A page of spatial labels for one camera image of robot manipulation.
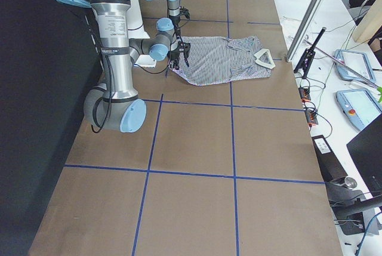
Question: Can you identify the black camera stand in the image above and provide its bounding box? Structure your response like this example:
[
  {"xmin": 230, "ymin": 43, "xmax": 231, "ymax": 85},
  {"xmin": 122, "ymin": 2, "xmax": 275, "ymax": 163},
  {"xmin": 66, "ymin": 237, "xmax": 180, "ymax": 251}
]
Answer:
[{"xmin": 294, "ymin": 27, "xmax": 326, "ymax": 79}]

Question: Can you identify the lower teach pendant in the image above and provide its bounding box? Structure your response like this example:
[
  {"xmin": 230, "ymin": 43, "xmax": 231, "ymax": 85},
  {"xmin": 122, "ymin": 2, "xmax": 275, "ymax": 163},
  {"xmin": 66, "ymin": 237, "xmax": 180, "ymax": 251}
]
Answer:
[{"xmin": 335, "ymin": 89, "xmax": 381, "ymax": 131}]

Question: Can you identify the beige wooden board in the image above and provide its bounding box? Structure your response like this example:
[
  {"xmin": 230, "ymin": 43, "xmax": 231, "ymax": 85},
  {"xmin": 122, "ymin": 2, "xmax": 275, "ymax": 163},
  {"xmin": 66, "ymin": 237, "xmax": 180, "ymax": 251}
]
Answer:
[{"xmin": 353, "ymin": 0, "xmax": 382, "ymax": 42}]

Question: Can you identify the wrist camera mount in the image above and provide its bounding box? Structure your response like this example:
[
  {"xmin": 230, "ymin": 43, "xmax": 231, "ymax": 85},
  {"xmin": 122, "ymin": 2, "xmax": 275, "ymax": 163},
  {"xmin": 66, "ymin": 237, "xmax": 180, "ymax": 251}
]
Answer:
[
  {"xmin": 179, "ymin": 7, "xmax": 190, "ymax": 20},
  {"xmin": 178, "ymin": 41, "xmax": 191, "ymax": 67}
]

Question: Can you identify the teach pendant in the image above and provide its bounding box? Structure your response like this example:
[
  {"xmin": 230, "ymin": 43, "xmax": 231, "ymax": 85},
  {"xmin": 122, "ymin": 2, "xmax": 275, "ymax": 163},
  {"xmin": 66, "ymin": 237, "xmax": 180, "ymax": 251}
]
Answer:
[
  {"xmin": 335, "ymin": 89, "xmax": 381, "ymax": 131},
  {"xmin": 334, "ymin": 50, "xmax": 376, "ymax": 83}
]

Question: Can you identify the aluminium frame post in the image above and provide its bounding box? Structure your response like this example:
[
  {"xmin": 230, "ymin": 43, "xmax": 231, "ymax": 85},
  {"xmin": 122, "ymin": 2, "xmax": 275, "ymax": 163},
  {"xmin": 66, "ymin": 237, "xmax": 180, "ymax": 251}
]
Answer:
[{"xmin": 285, "ymin": 0, "xmax": 323, "ymax": 62}]

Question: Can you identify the black monitor arm base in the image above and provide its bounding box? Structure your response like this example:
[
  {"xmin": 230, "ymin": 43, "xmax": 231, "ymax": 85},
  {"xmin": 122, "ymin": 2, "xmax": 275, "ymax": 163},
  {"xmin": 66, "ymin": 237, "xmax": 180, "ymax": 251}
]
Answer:
[{"xmin": 325, "ymin": 183, "xmax": 381, "ymax": 236}]

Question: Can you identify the striped polo shirt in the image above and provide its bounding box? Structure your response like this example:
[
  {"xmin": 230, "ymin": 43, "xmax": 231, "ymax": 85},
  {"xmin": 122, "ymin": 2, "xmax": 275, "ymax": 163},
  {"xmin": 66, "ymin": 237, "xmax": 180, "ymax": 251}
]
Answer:
[{"xmin": 172, "ymin": 35, "xmax": 275, "ymax": 86}]

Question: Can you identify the orange black USB hub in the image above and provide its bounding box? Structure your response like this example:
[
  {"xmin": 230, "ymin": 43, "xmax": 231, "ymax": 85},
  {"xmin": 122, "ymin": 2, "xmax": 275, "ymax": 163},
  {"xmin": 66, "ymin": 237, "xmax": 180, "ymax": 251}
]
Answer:
[{"xmin": 298, "ymin": 87, "xmax": 311, "ymax": 103}]

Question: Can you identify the silver metal rod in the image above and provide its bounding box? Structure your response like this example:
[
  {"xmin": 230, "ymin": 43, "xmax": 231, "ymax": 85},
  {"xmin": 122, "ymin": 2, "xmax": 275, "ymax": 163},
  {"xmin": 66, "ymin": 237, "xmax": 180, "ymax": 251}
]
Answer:
[{"xmin": 315, "ymin": 46, "xmax": 381, "ymax": 92}]

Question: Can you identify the black box with label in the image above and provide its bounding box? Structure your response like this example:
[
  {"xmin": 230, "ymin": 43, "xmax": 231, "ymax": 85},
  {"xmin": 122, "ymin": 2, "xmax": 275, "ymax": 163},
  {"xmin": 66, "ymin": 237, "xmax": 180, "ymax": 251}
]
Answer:
[{"xmin": 312, "ymin": 135, "xmax": 347, "ymax": 182}]

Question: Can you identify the black monitor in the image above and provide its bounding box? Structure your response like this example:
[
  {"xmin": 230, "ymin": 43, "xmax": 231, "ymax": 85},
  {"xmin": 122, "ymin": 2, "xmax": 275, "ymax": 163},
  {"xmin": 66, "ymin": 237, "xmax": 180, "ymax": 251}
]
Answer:
[{"xmin": 347, "ymin": 115, "xmax": 381, "ymax": 190}]

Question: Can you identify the upper teach pendant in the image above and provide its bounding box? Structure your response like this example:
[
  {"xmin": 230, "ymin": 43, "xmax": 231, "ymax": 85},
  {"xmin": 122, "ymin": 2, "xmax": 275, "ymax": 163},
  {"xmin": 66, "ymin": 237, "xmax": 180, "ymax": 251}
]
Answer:
[{"xmin": 334, "ymin": 50, "xmax": 376, "ymax": 83}]

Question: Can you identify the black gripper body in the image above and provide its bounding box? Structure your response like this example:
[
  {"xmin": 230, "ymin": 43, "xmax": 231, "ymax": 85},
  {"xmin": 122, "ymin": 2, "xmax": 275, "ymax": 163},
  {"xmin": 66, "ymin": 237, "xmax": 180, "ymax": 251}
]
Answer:
[
  {"xmin": 168, "ymin": 14, "xmax": 181, "ymax": 39},
  {"xmin": 167, "ymin": 45, "xmax": 182, "ymax": 70}
]

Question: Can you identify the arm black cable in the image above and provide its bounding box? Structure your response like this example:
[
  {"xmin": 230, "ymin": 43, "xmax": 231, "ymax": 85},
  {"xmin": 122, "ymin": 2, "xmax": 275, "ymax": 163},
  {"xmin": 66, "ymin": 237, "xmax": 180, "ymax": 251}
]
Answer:
[{"xmin": 89, "ymin": 38, "xmax": 180, "ymax": 134}]

